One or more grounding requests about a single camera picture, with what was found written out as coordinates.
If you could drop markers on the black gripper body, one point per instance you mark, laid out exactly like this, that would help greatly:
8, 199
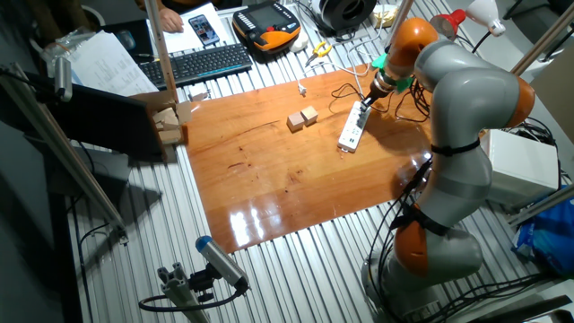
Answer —
376, 95

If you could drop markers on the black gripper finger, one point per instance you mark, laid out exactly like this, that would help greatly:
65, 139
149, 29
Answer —
363, 107
369, 106

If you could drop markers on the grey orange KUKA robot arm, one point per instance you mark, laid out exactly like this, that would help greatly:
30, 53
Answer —
466, 103

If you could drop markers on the white power strip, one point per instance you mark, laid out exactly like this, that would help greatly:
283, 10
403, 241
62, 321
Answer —
354, 128

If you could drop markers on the small white plug adapter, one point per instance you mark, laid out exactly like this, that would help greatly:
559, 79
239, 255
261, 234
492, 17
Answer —
198, 96

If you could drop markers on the person's hand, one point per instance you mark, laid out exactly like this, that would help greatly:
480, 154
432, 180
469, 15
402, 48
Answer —
171, 20

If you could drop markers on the light wooden cube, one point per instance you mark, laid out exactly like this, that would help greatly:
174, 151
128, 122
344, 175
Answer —
309, 116
295, 122

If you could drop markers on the yellowish plastic bag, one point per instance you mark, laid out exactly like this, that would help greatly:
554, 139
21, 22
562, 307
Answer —
385, 17

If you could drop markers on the black filament spool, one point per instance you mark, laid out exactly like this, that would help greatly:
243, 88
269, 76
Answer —
347, 13

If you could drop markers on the white rounded object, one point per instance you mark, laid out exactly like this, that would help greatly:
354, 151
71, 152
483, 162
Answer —
299, 42

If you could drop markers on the red desk lamp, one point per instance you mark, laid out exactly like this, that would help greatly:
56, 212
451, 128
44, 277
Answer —
446, 24

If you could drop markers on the orange black teach pendant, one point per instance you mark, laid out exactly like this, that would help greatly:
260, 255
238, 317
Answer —
269, 27

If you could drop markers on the orange wooden board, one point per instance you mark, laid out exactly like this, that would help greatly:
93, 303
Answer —
251, 179

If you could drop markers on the white desk lamp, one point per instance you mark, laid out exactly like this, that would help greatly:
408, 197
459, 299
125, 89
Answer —
486, 15

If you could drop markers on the white storage box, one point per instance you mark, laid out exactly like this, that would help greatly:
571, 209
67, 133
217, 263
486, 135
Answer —
520, 166

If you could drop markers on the black computer keyboard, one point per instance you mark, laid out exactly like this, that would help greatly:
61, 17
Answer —
202, 63

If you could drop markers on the black smartphone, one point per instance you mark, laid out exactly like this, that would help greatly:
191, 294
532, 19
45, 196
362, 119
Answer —
204, 30

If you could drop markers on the brown cardboard panel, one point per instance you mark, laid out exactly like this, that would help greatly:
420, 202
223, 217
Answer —
556, 89

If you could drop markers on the small wooden block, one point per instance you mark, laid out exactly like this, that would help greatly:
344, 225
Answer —
170, 136
166, 117

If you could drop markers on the white paper sheet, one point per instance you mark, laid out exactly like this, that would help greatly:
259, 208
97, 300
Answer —
179, 40

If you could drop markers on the blue plastic bag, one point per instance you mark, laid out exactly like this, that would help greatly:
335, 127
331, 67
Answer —
547, 233

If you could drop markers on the black mouse pad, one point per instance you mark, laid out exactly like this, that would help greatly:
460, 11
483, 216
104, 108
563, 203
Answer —
139, 33

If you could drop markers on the dark computer mouse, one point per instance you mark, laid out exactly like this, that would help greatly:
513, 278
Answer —
127, 40

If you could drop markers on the short aluminium profile stub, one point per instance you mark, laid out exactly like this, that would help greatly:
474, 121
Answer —
179, 296

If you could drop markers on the printed paper stack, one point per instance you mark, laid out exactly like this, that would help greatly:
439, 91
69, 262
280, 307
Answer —
103, 63

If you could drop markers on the black monitor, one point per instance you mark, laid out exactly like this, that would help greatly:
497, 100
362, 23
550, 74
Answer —
98, 121

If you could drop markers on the clear plastic bag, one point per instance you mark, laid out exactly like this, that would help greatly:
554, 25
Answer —
58, 47

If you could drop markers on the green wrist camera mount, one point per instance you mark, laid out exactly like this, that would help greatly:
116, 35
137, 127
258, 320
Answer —
405, 84

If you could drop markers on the silver camera blue end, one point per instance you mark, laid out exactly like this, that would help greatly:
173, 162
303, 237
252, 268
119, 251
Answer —
222, 262

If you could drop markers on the black camera bracket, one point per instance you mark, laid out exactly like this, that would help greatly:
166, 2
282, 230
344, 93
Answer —
202, 282

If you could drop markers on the silver depth camera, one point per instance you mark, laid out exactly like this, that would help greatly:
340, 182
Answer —
63, 78

